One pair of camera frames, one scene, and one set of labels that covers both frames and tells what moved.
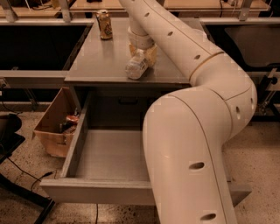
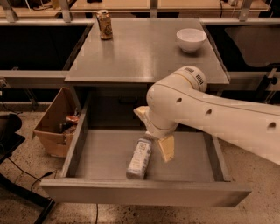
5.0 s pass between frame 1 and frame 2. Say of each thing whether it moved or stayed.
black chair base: stayed
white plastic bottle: moved
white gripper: moved
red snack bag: stayed
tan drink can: stayed
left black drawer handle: stayed
